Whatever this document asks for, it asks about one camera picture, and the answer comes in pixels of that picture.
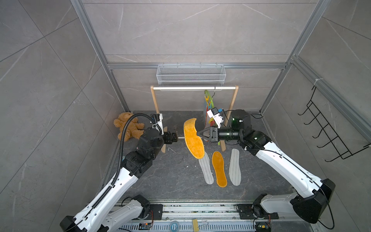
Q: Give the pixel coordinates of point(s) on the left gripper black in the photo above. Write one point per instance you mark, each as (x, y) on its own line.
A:
(168, 140)

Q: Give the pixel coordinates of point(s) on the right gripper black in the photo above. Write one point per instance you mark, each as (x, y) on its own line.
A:
(213, 134)

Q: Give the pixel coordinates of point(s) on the orange fuzzy insole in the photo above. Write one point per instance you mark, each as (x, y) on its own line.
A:
(218, 165)

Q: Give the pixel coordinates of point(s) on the white striped insole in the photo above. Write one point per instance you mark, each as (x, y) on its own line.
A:
(234, 169)
(206, 169)

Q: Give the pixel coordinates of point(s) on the green clip hanger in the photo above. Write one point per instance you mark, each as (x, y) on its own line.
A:
(208, 106)

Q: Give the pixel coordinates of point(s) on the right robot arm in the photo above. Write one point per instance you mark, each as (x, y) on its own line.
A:
(312, 194)

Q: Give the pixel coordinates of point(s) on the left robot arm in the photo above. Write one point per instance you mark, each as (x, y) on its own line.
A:
(98, 215)

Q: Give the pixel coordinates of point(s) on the brown teddy bear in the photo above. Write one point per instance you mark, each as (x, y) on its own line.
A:
(134, 129)

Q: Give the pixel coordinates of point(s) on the wooden clothes rack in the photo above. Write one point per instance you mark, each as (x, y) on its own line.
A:
(186, 98)

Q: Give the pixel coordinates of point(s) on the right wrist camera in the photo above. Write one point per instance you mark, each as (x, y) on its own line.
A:
(216, 116)

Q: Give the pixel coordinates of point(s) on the white wire mesh basket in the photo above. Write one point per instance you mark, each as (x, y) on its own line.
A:
(181, 75)

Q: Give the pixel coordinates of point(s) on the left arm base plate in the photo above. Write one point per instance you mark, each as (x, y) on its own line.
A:
(154, 212)

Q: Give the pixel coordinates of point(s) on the aluminium floor rail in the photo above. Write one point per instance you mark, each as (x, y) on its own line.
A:
(213, 217)

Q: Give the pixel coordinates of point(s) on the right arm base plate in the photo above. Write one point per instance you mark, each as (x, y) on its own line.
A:
(251, 211)

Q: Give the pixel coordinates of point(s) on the black wall hook rack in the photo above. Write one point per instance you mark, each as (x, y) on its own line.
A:
(327, 131)

